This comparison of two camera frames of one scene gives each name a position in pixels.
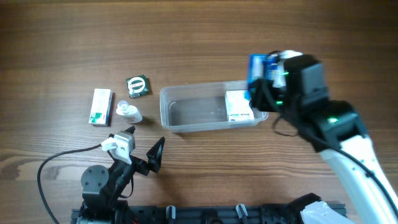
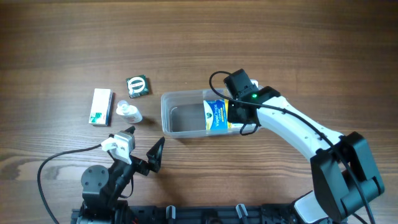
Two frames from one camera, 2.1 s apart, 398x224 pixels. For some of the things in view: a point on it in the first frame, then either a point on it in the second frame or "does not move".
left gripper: x=142 y=165 does not move
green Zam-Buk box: x=138 y=86 does not move
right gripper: x=261 y=97 -> x=236 y=113
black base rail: x=226 y=214 does not move
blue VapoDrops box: x=260 y=66 -> x=216 y=116
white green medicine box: x=101 y=107 does not move
